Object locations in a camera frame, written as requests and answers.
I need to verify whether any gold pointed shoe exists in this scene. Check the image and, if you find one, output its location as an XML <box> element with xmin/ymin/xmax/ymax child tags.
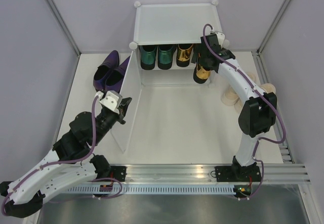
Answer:
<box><xmin>193</xmin><ymin>57</ymin><xmax>211</xmax><ymax>84</ymax></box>
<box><xmin>176</xmin><ymin>44</ymin><xmax>194</xmax><ymax>67</ymax></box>

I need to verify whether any gold pointed shoe front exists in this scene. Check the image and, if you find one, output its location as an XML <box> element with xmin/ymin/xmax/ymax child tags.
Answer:
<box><xmin>193</xmin><ymin>57</ymin><xmax>211</xmax><ymax>84</ymax></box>

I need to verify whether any white cabinet door panel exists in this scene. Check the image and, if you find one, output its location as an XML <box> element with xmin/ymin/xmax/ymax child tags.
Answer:
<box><xmin>110</xmin><ymin>52</ymin><xmax>142</xmax><ymax>154</ymax></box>

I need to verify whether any purple loafer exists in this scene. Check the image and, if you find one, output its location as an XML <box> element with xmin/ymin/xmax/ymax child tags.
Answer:
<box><xmin>93</xmin><ymin>50</ymin><xmax>119</xmax><ymax>91</ymax></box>
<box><xmin>105</xmin><ymin>56</ymin><xmax>131</xmax><ymax>93</ymax></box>

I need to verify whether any green loafer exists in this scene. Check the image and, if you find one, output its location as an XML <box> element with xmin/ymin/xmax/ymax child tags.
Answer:
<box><xmin>157</xmin><ymin>44</ymin><xmax>176</xmax><ymax>70</ymax></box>
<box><xmin>140</xmin><ymin>45</ymin><xmax>157</xmax><ymax>70</ymax></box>

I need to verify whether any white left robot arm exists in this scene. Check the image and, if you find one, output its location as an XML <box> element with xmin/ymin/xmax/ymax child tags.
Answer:
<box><xmin>1</xmin><ymin>98</ymin><xmax>132</xmax><ymax>218</ymax></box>

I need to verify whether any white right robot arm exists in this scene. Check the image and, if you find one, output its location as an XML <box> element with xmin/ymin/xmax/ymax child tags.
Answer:
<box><xmin>192</xmin><ymin>33</ymin><xmax>277</xmax><ymax>182</ymax></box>

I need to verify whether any white plastic shoe cabinet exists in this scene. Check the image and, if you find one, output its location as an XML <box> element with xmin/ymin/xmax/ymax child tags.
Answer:
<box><xmin>129</xmin><ymin>0</ymin><xmax>223</xmax><ymax>86</ymax></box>

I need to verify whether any beige sneaker rear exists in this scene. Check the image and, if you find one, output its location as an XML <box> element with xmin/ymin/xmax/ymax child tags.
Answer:
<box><xmin>220</xmin><ymin>72</ymin><xmax>258</xmax><ymax>106</ymax></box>

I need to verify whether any beige sneaker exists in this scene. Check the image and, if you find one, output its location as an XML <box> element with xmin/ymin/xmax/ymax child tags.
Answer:
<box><xmin>234</xmin><ymin>83</ymin><xmax>276</xmax><ymax>113</ymax></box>
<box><xmin>220</xmin><ymin>72</ymin><xmax>258</xmax><ymax>106</ymax></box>

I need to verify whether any beige sneaker front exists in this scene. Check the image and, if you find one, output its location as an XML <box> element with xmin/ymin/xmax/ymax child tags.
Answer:
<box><xmin>234</xmin><ymin>83</ymin><xmax>276</xmax><ymax>113</ymax></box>

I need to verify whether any white slotted cable duct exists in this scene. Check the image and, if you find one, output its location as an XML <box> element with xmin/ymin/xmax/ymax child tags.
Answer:
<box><xmin>65</xmin><ymin>184</ymin><xmax>235</xmax><ymax>195</ymax></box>

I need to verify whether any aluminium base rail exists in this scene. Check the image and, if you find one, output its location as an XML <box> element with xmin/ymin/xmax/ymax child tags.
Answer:
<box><xmin>34</xmin><ymin>163</ymin><xmax>311</xmax><ymax>184</ymax></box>

